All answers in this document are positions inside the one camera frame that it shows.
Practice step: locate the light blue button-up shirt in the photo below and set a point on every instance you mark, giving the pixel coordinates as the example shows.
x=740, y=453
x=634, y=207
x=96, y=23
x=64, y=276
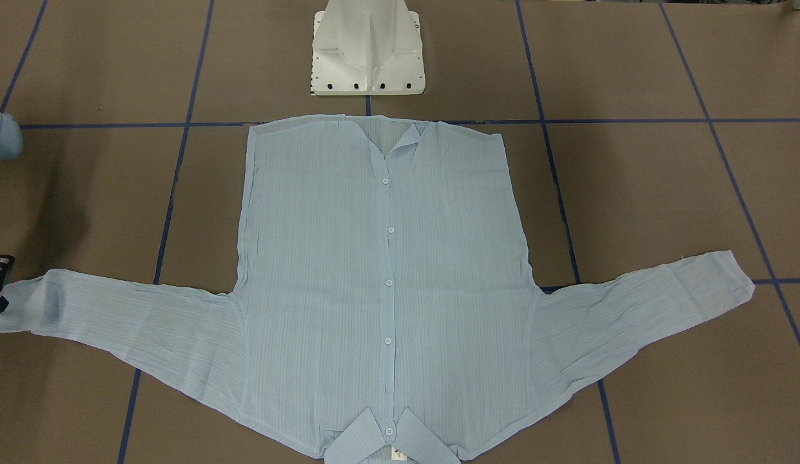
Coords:
x=384, y=300

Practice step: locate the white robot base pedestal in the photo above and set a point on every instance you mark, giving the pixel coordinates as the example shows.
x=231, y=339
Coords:
x=367, y=48

